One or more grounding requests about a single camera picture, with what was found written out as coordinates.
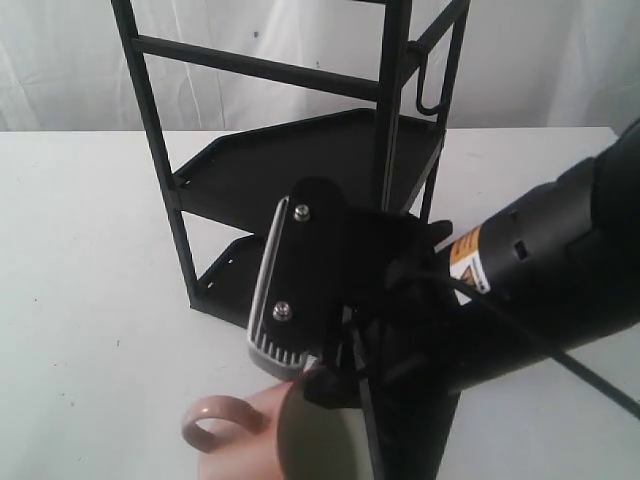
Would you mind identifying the black cable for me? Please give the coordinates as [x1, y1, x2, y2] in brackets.
[419, 272, 640, 421]

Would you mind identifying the black metal shelf rack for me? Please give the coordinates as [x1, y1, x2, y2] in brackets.
[112, 0, 470, 327]

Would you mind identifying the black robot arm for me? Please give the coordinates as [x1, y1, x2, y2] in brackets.
[271, 124, 639, 479]

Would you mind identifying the white backdrop curtain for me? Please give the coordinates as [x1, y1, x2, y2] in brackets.
[1, 1, 639, 131]

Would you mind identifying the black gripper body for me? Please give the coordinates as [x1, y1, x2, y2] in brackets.
[289, 177, 453, 409]

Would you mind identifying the pink ceramic mug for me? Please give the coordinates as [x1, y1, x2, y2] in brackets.
[181, 381, 374, 479]

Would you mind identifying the black wire hook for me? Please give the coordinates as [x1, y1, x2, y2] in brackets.
[408, 40, 444, 116]

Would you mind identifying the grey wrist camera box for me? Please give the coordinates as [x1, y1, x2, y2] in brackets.
[246, 196, 331, 381]

